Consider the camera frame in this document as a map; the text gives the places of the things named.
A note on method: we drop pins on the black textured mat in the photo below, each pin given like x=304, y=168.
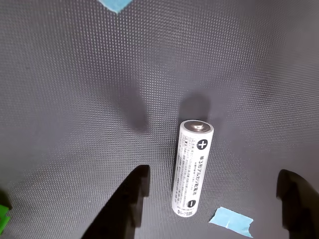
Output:
x=74, y=99

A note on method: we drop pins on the white AA battery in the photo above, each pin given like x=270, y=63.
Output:
x=192, y=169

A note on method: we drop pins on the green battery holder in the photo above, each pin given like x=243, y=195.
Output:
x=3, y=219

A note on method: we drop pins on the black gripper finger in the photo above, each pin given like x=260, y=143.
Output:
x=301, y=206
x=124, y=204

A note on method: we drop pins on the blue masking tape piece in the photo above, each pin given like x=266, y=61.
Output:
x=114, y=4
x=231, y=221

